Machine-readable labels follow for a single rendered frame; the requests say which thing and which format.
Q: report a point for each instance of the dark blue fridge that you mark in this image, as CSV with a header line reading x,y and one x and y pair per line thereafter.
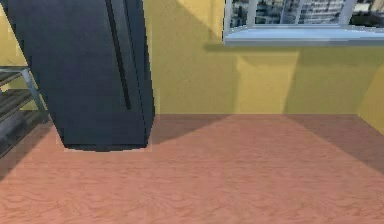
x,y
83,83

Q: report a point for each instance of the grey metal shelf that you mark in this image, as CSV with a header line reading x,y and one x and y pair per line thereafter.
x,y
16,110

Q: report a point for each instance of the white framed window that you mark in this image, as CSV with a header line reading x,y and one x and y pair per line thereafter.
x,y
300,20

